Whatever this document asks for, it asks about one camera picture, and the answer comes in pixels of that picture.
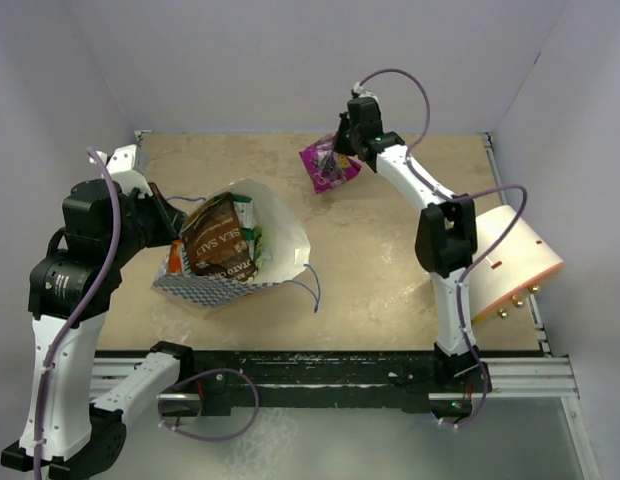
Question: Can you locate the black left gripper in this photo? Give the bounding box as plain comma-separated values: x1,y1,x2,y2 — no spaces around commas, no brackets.
108,181,188,267

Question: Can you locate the brown sea salt chips bag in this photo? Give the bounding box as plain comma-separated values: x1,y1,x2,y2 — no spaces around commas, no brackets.
180,191,258,282

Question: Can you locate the purple candy snack bag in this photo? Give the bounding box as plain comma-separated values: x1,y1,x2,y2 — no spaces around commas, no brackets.
299,135,361,194

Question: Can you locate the blue checkered paper bag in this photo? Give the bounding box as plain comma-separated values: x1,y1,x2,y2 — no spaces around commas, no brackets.
153,178,314,309

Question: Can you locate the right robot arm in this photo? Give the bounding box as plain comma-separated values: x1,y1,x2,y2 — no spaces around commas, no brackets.
334,94,490,394

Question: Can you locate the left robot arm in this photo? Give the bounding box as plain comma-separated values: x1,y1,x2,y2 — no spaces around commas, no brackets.
1,180,196,479

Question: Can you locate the orange snack packet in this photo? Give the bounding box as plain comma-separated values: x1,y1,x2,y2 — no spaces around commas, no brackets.
166,240,184,275

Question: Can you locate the white green snack packet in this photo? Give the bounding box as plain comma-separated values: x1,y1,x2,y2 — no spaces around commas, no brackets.
233,194,272,269

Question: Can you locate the cream cylindrical appliance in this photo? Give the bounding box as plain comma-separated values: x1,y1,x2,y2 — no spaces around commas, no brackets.
469,219,564,322

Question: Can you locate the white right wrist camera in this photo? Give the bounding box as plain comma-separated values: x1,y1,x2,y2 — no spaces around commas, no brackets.
351,82,378,101

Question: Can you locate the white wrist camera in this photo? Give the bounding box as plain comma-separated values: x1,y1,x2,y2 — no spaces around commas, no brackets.
96,144,153,197
351,82,378,101

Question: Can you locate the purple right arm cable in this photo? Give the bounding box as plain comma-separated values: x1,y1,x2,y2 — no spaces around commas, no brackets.
354,68,530,431

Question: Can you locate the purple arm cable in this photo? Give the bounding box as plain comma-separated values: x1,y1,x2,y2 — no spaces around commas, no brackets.
31,146,123,480
354,68,530,431

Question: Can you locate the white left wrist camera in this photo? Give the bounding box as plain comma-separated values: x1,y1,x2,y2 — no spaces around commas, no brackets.
96,144,153,197

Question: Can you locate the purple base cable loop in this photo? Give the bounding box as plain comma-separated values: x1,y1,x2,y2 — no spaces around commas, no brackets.
156,368,260,442

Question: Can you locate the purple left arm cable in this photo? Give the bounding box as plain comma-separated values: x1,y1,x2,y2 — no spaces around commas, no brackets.
31,146,123,480

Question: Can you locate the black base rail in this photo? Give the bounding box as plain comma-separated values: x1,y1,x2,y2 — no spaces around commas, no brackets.
168,350,487,417

